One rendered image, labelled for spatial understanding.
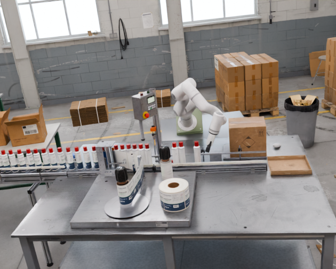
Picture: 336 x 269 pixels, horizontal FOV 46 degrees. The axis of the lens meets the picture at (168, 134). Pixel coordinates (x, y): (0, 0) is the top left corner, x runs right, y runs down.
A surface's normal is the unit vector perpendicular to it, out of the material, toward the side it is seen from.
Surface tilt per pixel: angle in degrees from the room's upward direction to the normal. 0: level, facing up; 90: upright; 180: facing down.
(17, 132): 91
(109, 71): 90
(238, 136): 90
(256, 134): 90
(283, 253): 1
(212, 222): 0
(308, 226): 0
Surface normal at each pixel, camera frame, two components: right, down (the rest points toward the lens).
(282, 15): 0.05, 0.36
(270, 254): -0.11, -0.92
